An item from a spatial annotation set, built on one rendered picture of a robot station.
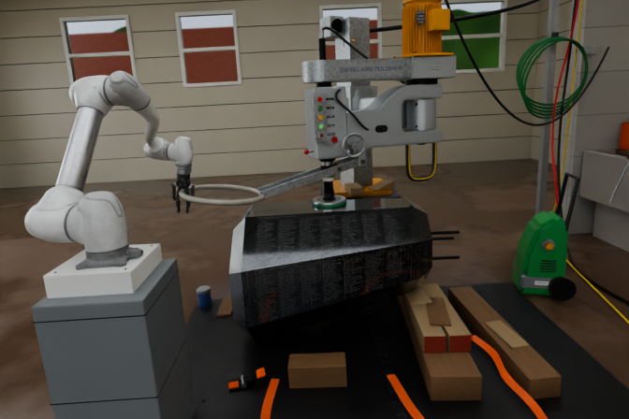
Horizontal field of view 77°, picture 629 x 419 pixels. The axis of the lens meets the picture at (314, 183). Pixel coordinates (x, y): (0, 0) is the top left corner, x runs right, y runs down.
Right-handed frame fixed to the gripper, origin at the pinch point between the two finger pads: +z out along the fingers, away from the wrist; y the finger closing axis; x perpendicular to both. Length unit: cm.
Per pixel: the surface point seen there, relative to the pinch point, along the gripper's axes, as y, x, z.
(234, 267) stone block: 34.8, -21.2, 27.1
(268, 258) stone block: 53, -23, 20
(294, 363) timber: 71, -43, 68
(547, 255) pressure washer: 245, 31, 27
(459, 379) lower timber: 149, -63, 59
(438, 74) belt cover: 149, 21, -89
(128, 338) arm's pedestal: 9, -96, 25
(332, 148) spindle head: 86, 6, -40
